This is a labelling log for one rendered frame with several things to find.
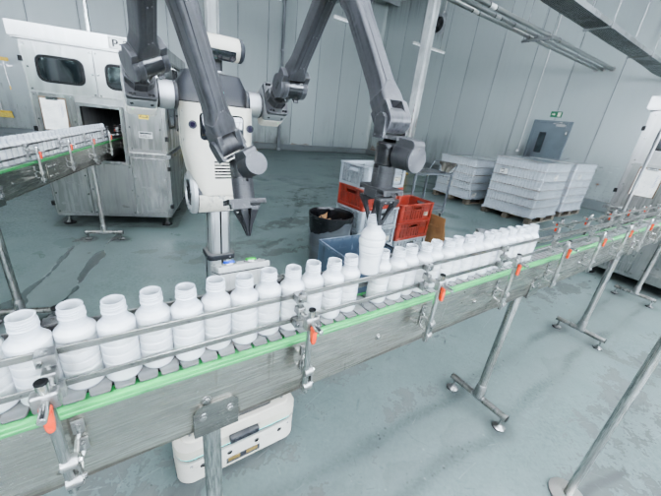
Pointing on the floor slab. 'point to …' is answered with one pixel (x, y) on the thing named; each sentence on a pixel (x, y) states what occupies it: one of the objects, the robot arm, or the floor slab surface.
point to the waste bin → (319, 227)
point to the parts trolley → (427, 181)
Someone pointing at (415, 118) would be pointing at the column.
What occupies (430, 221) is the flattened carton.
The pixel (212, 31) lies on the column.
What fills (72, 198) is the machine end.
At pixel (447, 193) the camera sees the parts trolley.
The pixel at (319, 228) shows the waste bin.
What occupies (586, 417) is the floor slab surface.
